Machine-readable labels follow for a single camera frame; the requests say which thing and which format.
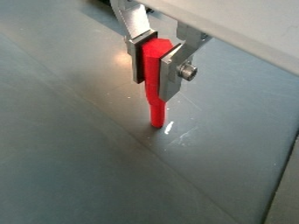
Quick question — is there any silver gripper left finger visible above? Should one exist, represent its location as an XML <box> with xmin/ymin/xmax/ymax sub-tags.
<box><xmin>109</xmin><ymin>0</ymin><xmax>157</xmax><ymax>83</ymax></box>

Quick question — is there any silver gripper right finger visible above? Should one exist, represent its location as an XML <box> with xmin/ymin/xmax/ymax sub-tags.
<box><xmin>158</xmin><ymin>23</ymin><xmax>210</xmax><ymax>102</ymax></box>

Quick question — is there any red hexagonal peg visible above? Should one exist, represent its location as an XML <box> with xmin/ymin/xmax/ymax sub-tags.
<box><xmin>141</xmin><ymin>38</ymin><xmax>173</xmax><ymax>128</ymax></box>

